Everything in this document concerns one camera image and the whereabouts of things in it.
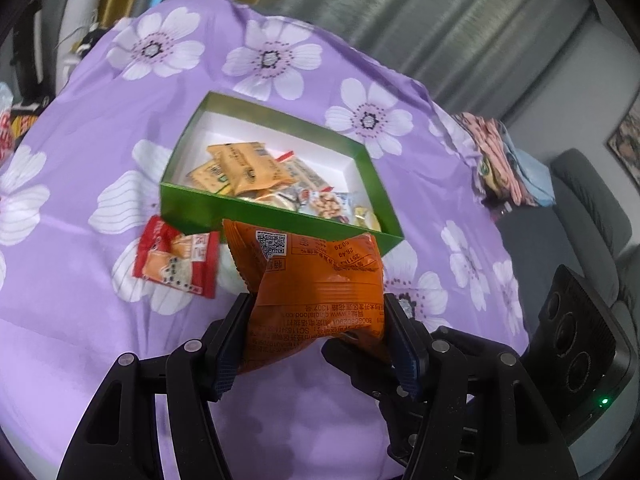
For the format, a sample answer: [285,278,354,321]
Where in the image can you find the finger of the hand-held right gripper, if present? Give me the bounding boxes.
[320,336,418,403]
[377,400,436,468]

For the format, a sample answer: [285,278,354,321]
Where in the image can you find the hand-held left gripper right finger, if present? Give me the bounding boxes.
[382,292,581,480]

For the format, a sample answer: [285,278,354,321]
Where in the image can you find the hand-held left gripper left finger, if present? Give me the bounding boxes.
[56,292,253,480]

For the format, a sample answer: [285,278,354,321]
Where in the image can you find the green cardboard box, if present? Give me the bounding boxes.
[159,91,405,263]

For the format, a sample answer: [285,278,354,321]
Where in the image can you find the white red-edged snack packet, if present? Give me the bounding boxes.
[272,150,326,193]

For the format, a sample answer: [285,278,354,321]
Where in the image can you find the red snack packet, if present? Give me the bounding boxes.
[132,216,221,299]

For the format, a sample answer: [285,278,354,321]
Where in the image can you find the pale yellow snack packet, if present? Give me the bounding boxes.
[350,205,381,233]

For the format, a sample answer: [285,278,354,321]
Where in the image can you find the grey sofa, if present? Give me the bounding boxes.
[492,147,640,361]

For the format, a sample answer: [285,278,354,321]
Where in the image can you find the clear nut snack packet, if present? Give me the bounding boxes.
[300,187,351,223]

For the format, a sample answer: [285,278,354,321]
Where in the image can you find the purple floral tablecloth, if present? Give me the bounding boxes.
[0,0,532,480]

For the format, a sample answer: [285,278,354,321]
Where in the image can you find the yellow green-label snack packet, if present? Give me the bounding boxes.
[187,160,236,196]

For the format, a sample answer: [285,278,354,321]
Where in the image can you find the light orange snack packet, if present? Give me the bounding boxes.
[207,142,296,196]

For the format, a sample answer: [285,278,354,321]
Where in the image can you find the pile of folded cloths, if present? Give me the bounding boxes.
[452,112,558,211]

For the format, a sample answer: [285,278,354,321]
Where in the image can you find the white plastic bag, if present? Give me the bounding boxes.
[0,82,16,161]

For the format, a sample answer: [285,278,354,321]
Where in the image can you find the grey curtain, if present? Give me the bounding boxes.
[280,0,601,121]

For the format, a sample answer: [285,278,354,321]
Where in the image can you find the framed wall picture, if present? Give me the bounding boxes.
[607,110,640,181]

